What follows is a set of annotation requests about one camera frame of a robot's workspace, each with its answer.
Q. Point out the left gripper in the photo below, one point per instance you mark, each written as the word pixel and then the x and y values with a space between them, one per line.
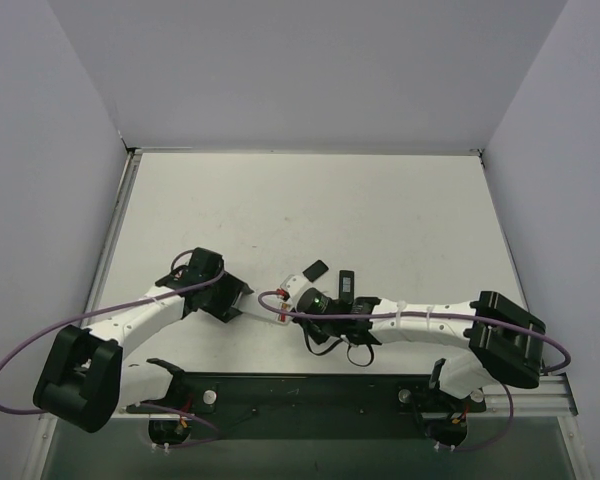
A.
pixel 232 298

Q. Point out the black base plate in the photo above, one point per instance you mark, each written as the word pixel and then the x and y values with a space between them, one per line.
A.
pixel 314 407

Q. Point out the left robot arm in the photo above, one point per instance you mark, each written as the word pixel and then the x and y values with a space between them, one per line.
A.
pixel 130 325

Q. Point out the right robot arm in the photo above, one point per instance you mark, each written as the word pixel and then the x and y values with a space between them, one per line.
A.
pixel 499 339

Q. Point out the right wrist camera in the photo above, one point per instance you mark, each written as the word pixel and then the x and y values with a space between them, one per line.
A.
pixel 291 290

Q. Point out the black battery cover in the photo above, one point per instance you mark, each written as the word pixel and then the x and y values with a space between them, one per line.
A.
pixel 315 271

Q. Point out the aluminium frame rail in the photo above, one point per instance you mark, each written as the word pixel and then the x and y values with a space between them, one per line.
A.
pixel 552 394

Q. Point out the black remote control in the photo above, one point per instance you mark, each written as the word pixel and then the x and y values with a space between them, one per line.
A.
pixel 346 286

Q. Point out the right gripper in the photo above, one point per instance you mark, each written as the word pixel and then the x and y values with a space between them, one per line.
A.
pixel 340 304

